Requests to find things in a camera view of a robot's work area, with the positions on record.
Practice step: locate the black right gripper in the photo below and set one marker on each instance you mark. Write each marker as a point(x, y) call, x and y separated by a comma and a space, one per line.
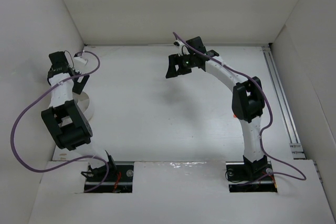
point(179, 63)

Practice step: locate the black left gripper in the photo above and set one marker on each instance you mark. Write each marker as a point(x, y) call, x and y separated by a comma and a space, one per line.
point(79, 83)

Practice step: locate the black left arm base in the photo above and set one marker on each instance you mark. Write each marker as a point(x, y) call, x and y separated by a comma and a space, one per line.
point(117, 182)

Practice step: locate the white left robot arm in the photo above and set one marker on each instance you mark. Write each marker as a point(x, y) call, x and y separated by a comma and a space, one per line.
point(66, 120)

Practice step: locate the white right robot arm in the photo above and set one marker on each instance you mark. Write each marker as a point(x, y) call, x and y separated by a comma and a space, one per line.
point(248, 101)

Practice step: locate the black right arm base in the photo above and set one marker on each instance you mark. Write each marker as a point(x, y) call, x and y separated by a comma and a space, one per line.
point(242, 180)

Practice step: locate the white divided round container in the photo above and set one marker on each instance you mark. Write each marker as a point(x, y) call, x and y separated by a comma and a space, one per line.
point(84, 103)

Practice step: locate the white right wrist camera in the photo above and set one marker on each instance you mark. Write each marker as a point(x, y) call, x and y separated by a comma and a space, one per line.
point(181, 47)

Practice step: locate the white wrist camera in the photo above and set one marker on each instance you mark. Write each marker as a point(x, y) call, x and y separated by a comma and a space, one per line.
point(181, 47)
point(78, 60)

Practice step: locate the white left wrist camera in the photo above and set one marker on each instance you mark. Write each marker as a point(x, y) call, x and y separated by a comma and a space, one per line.
point(78, 60)

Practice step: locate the aluminium rail at table edge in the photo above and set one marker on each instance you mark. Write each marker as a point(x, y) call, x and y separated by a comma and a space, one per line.
point(293, 137)

